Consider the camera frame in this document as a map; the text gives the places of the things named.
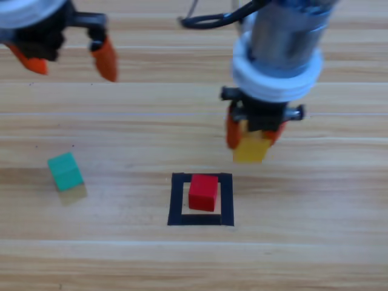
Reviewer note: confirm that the red wooden cube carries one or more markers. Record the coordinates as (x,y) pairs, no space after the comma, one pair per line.
(203,194)

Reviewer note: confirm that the yellow wooden cube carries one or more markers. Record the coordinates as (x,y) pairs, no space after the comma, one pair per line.
(251,151)

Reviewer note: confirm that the black tape square outline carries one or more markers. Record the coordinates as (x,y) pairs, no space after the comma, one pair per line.
(175,206)

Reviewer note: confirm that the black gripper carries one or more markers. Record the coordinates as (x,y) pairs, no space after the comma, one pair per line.
(263,113)
(39,39)

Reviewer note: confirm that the green wooden cube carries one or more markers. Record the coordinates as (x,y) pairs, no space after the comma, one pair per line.
(65,172)

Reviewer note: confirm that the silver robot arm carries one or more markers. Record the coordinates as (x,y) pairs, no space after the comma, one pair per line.
(288,33)

